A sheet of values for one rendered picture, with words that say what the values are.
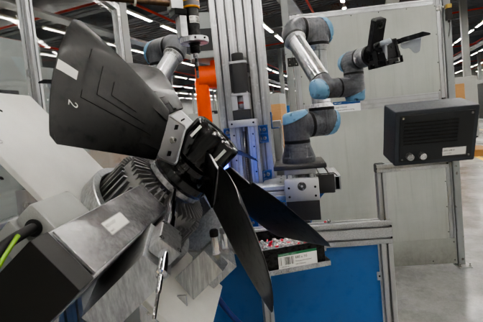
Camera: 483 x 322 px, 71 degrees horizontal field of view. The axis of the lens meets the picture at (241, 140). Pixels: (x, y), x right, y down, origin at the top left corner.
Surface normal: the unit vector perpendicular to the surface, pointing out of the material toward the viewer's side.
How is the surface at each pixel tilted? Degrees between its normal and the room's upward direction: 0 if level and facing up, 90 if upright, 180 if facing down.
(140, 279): 102
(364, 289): 90
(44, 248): 50
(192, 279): 84
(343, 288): 90
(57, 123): 83
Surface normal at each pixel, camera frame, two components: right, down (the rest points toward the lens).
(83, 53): 0.84, -0.34
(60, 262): 0.70, -0.71
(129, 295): 0.13, 0.25
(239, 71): -0.14, 0.07
